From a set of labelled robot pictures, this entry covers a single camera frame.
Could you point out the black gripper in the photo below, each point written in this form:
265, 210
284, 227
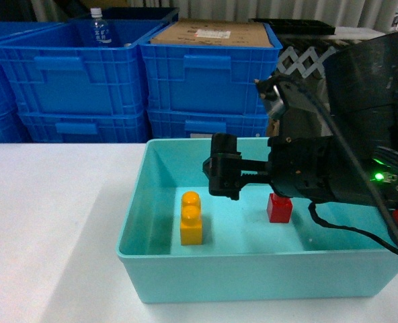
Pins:
306, 159

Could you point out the red toy block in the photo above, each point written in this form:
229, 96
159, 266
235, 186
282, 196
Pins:
279, 209

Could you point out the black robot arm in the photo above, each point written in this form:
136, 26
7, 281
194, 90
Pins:
362, 87

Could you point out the yellow toy block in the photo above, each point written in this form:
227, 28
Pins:
191, 224

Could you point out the blue crate lower right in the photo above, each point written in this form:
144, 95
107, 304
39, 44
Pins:
176, 124

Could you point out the teal plastic bin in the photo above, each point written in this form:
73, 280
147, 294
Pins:
243, 256

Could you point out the blue crate upper right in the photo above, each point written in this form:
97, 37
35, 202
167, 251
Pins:
210, 79

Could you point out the expandable roller conveyor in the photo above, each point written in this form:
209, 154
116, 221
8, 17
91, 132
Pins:
304, 58

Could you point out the brown cardboard sheet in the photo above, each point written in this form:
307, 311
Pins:
214, 33

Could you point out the black tray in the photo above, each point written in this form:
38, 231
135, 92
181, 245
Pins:
296, 26

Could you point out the clear water bottle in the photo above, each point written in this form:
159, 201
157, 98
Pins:
102, 35

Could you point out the blue crate lower middle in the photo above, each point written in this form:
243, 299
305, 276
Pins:
69, 128

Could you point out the blue crate upper middle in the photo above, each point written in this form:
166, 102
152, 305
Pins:
60, 70

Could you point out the blue crate lower left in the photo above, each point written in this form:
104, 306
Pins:
12, 130

